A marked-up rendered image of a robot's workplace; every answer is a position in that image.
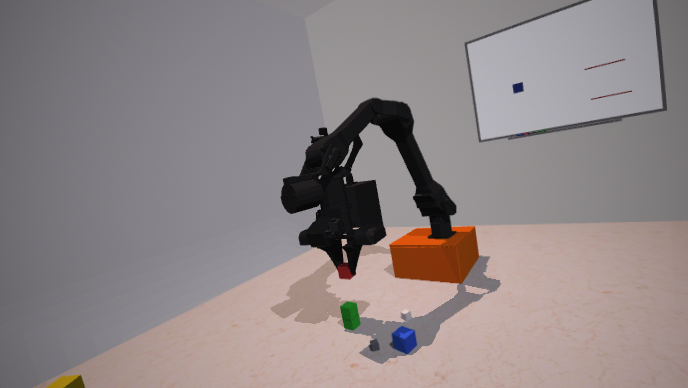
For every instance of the small yellow block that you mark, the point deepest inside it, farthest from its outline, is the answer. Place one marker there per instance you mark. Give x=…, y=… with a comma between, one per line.
x=74, y=381

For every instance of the blue cube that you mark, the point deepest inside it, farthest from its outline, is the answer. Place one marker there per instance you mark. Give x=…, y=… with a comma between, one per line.
x=404, y=340

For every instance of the green block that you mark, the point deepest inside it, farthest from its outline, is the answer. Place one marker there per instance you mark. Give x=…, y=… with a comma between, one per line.
x=349, y=310
x=351, y=324

